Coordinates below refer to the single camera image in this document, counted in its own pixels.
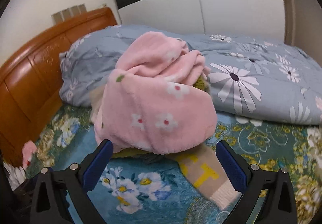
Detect pink fleece floral pants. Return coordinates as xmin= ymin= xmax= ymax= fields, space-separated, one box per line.
xmin=94 ymin=31 xmax=218 ymax=156

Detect teal floral blanket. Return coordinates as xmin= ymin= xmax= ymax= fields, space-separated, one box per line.
xmin=25 ymin=104 xmax=322 ymax=224

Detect pink striped cloth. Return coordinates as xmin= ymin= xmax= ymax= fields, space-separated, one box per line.
xmin=21 ymin=140 xmax=38 ymax=167

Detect beige door frame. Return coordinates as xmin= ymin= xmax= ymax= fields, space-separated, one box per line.
xmin=274 ymin=0 xmax=322 ymax=47

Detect wooden bed headboard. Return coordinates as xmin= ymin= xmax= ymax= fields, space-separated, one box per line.
xmin=0 ymin=8 xmax=118 ymax=168

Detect grey-blue floral quilt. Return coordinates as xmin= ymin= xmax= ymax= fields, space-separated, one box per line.
xmin=59 ymin=25 xmax=322 ymax=126

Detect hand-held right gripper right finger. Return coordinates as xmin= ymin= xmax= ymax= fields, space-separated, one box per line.
xmin=216 ymin=140 xmax=298 ymax=224

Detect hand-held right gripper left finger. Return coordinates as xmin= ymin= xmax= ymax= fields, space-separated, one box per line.
xmin=30 ymin=139 xmax=114 ymax=224

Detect white wardrobe with black stripe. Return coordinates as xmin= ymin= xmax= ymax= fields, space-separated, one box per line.
xmin=104 ymin=0 xmax=287 ymax=43

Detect olive and beige knit sweater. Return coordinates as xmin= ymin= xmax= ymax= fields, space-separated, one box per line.
xmin=89 ymin=75 xmax=242 ymax=211

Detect grey wall panel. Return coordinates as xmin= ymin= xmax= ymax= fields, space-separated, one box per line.
xmin=52 ymin=5 xmax=87 ymax=26

